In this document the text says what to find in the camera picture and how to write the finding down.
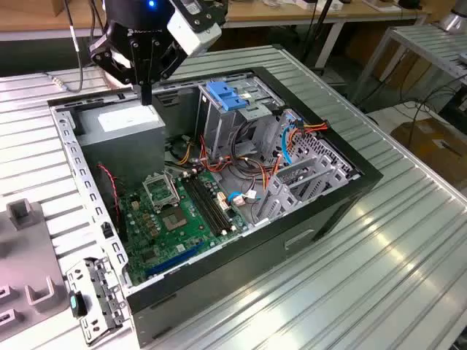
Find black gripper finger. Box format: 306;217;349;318
88;27;147;106
146;34;185;106

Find orange red yellow power wire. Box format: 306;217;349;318
297;120;331;136

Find grey metal disk bay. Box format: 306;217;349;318
268;147;351;198
251;166;364;228

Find small cardboard box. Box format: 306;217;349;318
47;0;74;18

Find blue plastic drive latch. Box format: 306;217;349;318
206;82;249;112

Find grey metal drive cage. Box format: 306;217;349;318
195;78;285;161

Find grey power supply unit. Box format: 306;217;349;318
74;98;167;190

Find black RAM slot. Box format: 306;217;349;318
191;174;229;233
187;176;225;235
183;177;221;236
196;173;234;231

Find black tripod stand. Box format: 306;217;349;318
298;0;335;76

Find CPU socket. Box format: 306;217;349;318
162;207;190;233

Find green motherboard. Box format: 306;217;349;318
118;169;252;287

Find blue expansion slot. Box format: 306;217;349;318
144;241;206;277

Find grey parts rack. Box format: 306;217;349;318
0;198;72;329

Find black open PC case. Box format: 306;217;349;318
47;65;384;349

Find brown cardboard box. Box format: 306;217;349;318
374;34;439;96

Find black clip with blue tab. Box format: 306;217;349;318
68;289;90;319

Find metal slat table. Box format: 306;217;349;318
350;23;467;110

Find cardboard box with label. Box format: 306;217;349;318
389;117;467;183

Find black cable with silver connector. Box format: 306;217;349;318
43;0;87;94

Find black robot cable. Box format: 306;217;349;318
89;0;109;48

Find wooden desk white frame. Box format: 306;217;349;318
220;0;431;70
0;0;110;42

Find yellow power wires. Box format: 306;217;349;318
177;134;196;164

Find thick black cable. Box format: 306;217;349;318
233;119;267;174

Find orange red wire bundle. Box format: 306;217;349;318
198;134;284;193

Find red black twisted fan wire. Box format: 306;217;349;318
96;163;122;222

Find metal socket cover frame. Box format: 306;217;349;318
142;174;182;213

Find flat blue data wire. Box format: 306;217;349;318
280;116;304;167

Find short blue wire white label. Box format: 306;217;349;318
226;191;263;209

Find metal card retention bracket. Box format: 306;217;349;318
65;257;128;346

